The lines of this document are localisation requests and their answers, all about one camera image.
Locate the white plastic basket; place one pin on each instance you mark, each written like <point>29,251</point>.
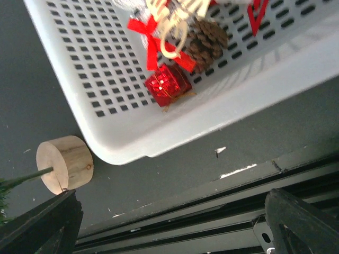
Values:
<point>130,101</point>

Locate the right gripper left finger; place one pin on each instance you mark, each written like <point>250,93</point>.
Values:
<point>51,227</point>

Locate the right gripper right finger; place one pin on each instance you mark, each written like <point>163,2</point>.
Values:
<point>299,227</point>

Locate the red star ornament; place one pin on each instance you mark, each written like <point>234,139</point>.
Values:
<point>256,11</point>

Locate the brown pine cone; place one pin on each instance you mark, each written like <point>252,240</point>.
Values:
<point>207,40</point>

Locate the small green christmas tree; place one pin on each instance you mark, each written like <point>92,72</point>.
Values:
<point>63,164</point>

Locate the red gift box ornament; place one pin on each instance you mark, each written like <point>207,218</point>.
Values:
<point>167,84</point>

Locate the red ribbon bow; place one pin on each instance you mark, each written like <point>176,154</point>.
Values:
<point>153,47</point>

